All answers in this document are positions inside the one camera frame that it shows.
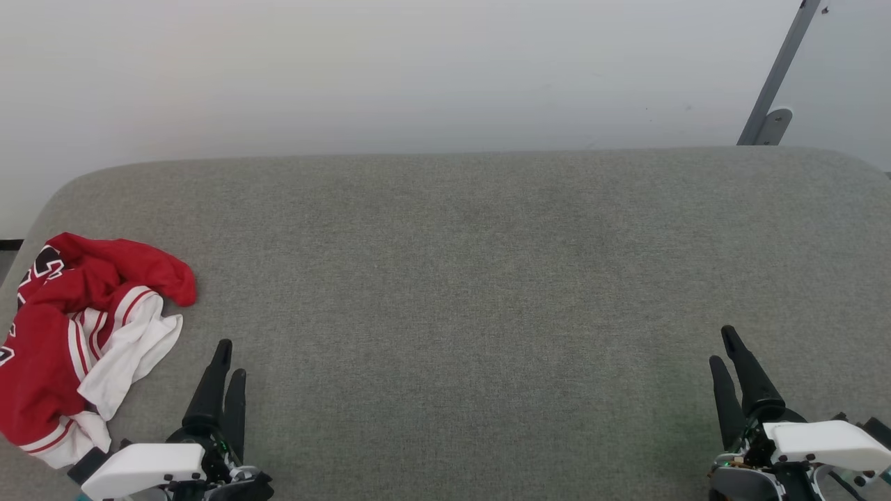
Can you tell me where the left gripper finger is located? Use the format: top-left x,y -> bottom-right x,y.
182,339 -> 232,432
223,369 -> 247,464

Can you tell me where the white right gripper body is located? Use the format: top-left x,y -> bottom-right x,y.
709,416 -> 891,501

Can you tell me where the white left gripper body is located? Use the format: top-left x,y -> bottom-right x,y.
80,424 -> 274,501

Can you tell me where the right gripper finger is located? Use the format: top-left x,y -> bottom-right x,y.
709,355 -> 746,452
720,325 -> 787,421

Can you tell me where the red and white basketball jersey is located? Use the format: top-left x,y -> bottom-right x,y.
0,232 -> 198,470

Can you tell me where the grey fabric sofa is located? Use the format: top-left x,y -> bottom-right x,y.
0,146 -> 891,501

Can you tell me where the grey metal post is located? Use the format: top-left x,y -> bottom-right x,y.
736,0 -> 823,146

